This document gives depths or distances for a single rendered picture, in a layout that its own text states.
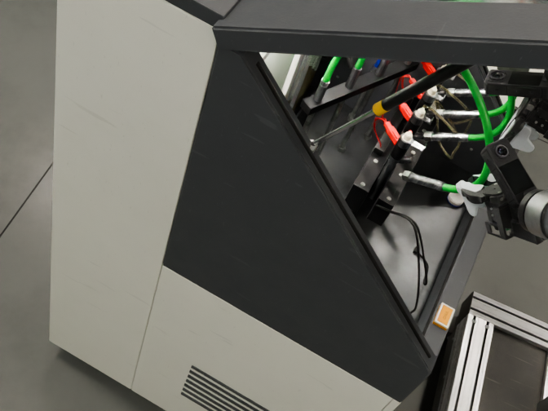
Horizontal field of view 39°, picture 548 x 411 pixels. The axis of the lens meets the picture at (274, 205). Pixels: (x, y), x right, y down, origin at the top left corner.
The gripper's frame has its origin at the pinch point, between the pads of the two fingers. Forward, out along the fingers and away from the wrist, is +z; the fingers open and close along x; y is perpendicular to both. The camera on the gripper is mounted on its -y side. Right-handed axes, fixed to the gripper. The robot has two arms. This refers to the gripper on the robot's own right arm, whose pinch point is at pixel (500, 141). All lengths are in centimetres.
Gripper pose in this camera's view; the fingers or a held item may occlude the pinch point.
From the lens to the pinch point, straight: 153.1
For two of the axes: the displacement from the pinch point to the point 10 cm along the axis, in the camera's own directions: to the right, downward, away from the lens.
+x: 4.4, -6.7, 6.0
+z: -2.4, 5.6, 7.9
